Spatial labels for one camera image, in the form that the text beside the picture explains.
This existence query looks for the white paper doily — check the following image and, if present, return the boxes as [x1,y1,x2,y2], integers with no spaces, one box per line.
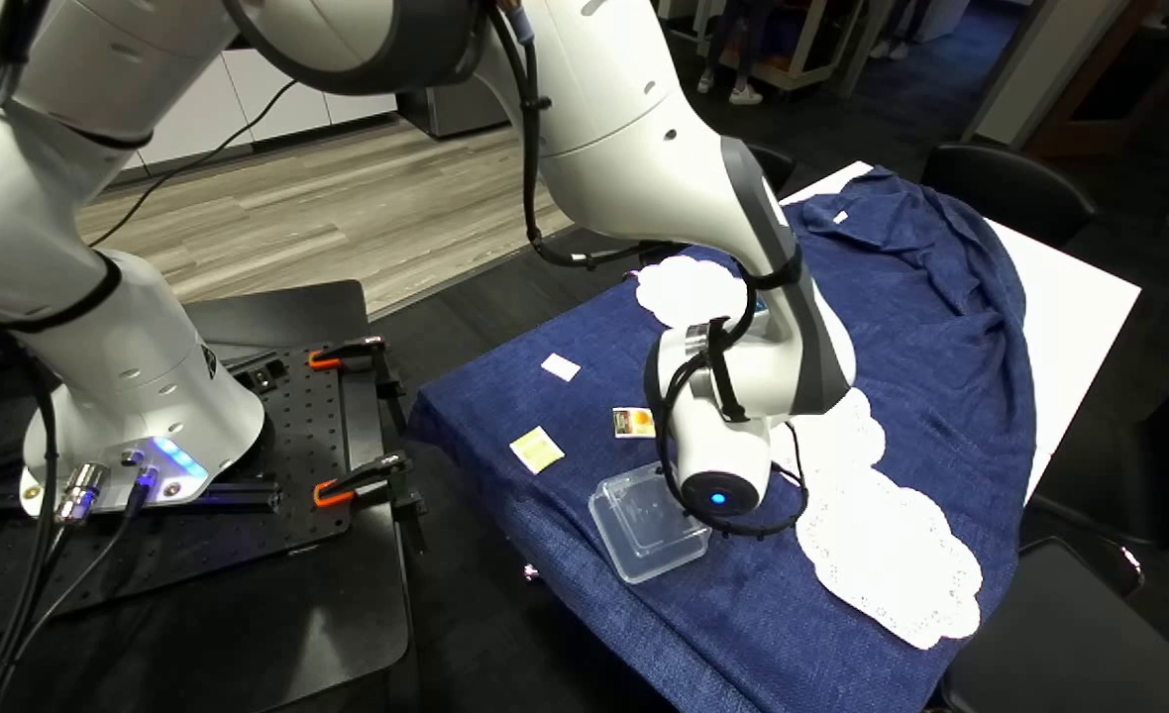
[784,383,891,493]
[794,461,985,658]
[628,251,753,332]

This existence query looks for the white low cabinet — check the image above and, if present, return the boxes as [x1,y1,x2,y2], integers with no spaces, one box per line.
[117,44,399,184]

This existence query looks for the blue fabric cloth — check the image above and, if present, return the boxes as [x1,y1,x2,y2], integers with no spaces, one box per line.
[408,165,1043,713]

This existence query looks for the wooden shelf unit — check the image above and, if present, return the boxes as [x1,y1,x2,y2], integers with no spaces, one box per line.
[692,0,894,97]

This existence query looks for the grey metal box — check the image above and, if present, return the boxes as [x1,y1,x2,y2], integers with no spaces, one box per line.
[395,76,514,144]

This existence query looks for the orange yellow tea packet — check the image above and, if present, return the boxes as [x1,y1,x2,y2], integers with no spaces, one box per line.
[611,406,661,444]

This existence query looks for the clear plastic container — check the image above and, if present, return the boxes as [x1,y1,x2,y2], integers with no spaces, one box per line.
[586,464,716,591]

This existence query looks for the orange handled clamp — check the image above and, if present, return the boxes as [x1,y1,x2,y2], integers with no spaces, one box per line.
[302,332,395,378]
[310,452,416,514]

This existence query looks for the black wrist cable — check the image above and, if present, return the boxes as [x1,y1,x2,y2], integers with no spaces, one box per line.
[487,0,811,540]

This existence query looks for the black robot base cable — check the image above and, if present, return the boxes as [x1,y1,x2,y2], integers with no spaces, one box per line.
[0,382,161,713]

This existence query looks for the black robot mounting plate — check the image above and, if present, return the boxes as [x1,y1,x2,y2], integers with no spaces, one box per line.
[0,278,416,713]

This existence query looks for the small white paper packet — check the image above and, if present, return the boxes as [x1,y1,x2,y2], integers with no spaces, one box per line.
[537,349,586,387]

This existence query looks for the black office chair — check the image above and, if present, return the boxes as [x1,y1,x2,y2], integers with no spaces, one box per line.
[1022,340,1169,600]
[943,530,1169,713]
[919,135,1103,251]

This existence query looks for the pale yellow paper packet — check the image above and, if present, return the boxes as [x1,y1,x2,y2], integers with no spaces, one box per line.
[508,428,572,478]

